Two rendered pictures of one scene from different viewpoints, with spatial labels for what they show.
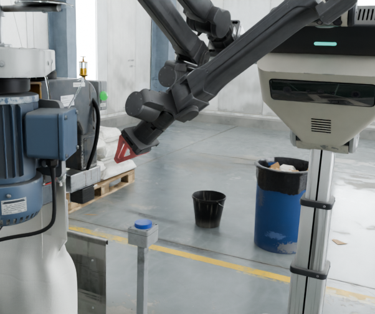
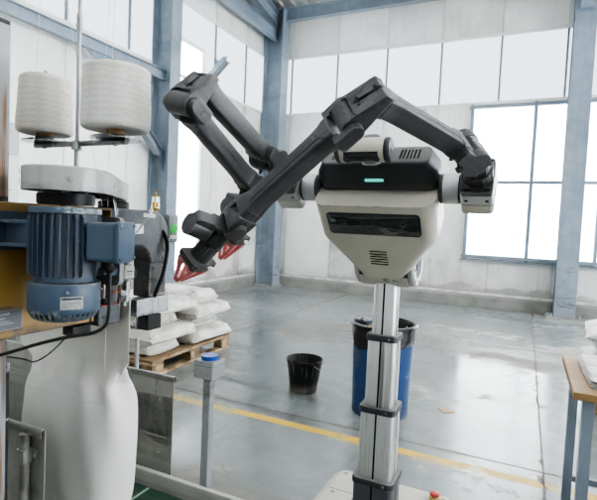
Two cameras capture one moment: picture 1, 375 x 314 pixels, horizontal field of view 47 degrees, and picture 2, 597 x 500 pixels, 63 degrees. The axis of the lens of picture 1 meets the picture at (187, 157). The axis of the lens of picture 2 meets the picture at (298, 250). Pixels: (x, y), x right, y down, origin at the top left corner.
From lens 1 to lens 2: 32 cm
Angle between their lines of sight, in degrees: 10
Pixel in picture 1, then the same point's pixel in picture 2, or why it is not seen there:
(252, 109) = not seen: hidden behind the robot
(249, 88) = not seen: hidden behind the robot
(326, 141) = (386, 274)
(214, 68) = (257, 191)
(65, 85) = (136, 214)
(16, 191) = (74, 290)
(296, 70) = (348, 203)
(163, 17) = (220, 152)
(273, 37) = (302, 163)
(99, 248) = (168, 385)
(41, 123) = (100, 230)
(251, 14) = not seen: hidden behind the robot
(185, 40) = (244, 174)
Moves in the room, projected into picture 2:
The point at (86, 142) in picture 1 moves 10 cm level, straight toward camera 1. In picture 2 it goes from (155, 270) to (152, 274)
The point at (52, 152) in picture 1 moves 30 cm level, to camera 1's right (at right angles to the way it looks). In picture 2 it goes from (108, 256) to (248, 262)
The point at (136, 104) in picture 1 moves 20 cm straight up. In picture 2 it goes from (190, 223) to (192, 142)
